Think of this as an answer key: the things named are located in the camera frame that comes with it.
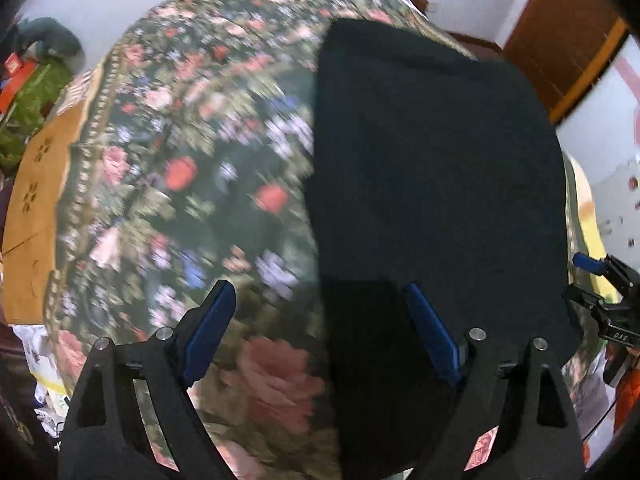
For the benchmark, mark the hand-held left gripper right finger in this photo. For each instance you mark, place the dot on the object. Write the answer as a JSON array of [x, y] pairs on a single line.
[[435, 335]]

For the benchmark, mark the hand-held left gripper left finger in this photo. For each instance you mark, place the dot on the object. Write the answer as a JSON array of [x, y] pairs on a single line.
[[210, 330]]

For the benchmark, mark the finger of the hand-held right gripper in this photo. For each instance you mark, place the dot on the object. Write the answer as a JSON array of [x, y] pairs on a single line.
[[585, 261], [582, 296]]

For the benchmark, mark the black t-shirt with elephant print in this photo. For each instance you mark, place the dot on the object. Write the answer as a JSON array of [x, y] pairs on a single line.
[[425, 160]]

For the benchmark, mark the yellow green foam mat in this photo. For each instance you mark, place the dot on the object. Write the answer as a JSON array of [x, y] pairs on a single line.
[[590, 210]]

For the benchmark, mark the white wardrobe panel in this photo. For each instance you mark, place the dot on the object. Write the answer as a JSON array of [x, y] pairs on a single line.
[[600, 135]]

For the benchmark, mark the scattered white papers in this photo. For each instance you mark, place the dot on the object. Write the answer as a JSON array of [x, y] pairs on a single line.
[[45, 370]]

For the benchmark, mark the dark floral blanket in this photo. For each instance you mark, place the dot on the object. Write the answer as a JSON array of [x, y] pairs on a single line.
[[200, 160]]

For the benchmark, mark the plain yellow wooden board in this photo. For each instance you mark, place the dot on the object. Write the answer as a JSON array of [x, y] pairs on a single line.
[[25, 285]]

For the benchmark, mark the yellow board with flower cutouts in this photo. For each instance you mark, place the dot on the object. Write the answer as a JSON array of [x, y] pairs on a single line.
[[45, 180]]

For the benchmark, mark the brown wooden door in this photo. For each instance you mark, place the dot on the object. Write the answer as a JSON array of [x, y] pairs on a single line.
[[555, 35]]

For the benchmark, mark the pink striped sheet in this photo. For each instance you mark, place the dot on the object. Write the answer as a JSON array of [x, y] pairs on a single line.
[[77, 90]]

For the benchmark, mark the green patterned storage box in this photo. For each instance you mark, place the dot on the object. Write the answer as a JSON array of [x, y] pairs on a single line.
[[37, 95]]

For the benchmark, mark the orange box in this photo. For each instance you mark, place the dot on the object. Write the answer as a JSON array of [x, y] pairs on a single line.
[[12, 77]]

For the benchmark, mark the grey plush pillow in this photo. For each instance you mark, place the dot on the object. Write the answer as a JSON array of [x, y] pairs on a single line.
[[50, 37]]

